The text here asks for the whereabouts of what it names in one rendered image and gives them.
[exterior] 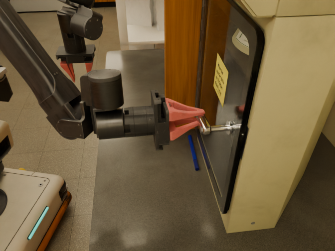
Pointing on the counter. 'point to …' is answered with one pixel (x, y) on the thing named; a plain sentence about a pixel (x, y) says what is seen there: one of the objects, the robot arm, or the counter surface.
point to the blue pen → (193, 153)
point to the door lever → (205, 127)
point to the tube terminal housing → (284, 111)
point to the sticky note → (220, 79)
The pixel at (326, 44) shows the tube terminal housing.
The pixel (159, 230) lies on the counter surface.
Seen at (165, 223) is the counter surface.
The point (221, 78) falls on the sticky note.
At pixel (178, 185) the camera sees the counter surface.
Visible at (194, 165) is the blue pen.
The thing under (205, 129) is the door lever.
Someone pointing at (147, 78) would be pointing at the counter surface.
